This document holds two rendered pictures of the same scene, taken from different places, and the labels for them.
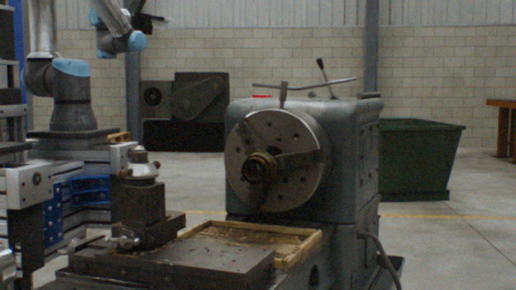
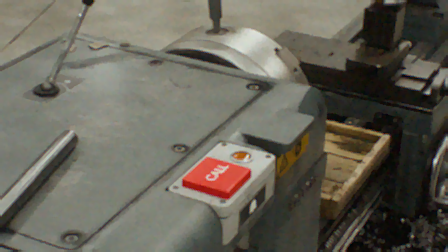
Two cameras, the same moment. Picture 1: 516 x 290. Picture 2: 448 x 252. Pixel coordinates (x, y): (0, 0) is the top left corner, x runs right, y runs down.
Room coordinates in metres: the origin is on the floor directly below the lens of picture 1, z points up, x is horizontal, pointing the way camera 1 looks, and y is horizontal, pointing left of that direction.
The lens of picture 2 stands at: (3.11, 0.07, 1.79)
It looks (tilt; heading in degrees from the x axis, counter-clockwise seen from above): 27 degrees down; 185
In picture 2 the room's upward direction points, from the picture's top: 2 degrees clockwise
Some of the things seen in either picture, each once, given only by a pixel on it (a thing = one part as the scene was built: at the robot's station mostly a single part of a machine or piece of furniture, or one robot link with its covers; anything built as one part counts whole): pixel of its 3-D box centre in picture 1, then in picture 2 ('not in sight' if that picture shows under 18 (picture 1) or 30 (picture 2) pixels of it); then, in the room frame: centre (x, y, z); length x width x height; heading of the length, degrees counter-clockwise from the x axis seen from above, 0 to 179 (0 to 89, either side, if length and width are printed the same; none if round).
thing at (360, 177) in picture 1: (308, 150); (96, 251); (2.11, -0.19, 1.06); 0.59 x 0.48 x 0.39; 158
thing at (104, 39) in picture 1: (110, 44); not in sight; (2.15, 0.55, 1.46); 0.11 x 0.08 x 0.11; 56
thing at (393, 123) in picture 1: (398, 158); not in sight; (6.55, -1.64, 0.43); 1.34 x 0.94 x 0.85; 7
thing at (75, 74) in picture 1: (70, 78); not in sight; (1.87, 0.61, 1.33); 0.13 x 0.12 x 0.14; 56
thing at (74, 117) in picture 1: (73, 113); not in sight; (1.86, 0.61, 1.21); 0.15 x 0.15 x 0.10
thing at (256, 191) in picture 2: not in sight; (223, 190); (2.20, -0.01, 1.23); 0.13 x 0.08 x 0.05; 158
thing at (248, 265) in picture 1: (167, 259); (354, 66); (1.15, 0.19, 0.95); 0.43 x 0.17 x 0.05; 68
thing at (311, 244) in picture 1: (242, 244); (281, 152); (1.47, 0.04, 0.89); 0.36 x 0.30 x 0.04; 68
